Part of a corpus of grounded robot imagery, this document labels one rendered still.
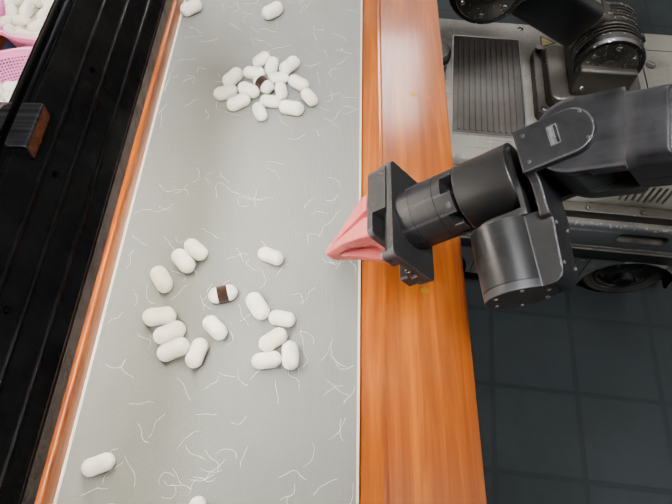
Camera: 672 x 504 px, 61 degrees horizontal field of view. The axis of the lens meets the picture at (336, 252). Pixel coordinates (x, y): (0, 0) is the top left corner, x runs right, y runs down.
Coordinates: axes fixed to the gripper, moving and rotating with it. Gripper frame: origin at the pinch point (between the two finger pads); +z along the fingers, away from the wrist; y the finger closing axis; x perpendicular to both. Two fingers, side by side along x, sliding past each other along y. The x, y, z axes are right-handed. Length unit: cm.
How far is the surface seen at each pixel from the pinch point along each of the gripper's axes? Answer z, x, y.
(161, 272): 22.0, -5.8, -2.6
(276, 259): 12.1, 3.1, -5.0
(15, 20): 48, -26, -50
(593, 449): 11, 103, -1
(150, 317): 22.2, -5.9, 3.2
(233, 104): 18.1, -2.5, -30.2
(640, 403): 0, 112, -12
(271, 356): 11.7, 3.3, 7.3
